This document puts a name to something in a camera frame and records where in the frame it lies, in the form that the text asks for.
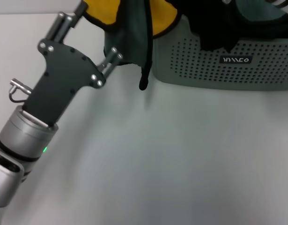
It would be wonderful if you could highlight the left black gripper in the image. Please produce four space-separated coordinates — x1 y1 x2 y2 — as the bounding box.
22 1 124 129

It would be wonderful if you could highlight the green and yellow towel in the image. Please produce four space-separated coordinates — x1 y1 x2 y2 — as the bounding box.
82 0 180 91

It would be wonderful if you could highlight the grey-green perforated storage box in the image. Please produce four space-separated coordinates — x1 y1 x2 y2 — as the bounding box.
150 13 288 92

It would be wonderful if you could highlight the teal towel with black trim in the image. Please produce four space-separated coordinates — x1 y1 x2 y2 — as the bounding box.
235 0 287 23

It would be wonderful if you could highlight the left gripper connector cable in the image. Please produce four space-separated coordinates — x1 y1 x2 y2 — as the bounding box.
9 78 32 103

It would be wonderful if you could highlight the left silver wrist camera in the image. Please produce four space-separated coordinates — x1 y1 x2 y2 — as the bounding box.
0 151 25 208

